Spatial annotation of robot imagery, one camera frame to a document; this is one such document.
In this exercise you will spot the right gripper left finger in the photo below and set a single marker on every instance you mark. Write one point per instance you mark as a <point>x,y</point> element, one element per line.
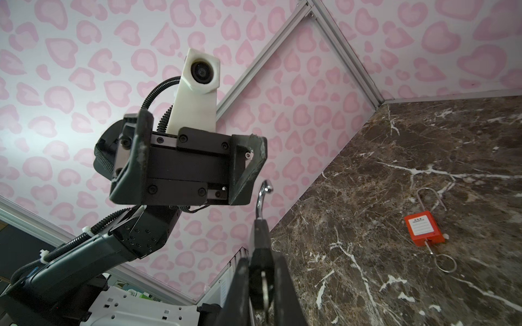
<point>236,309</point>

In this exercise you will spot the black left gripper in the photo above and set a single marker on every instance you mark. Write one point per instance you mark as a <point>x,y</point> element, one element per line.
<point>197,168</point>

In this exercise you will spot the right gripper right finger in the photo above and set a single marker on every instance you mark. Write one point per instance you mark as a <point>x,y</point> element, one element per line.
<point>287,309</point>

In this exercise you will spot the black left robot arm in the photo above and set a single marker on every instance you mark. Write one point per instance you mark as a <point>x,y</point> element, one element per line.
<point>59,287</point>

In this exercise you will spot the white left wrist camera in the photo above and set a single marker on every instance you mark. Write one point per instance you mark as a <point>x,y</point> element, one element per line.
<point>195,104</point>

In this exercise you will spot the diagonal aluminium frame bar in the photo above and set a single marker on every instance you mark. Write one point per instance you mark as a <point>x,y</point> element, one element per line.
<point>302,10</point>

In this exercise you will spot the left corner aluminium post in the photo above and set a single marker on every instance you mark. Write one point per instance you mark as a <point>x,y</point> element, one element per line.
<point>345,53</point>

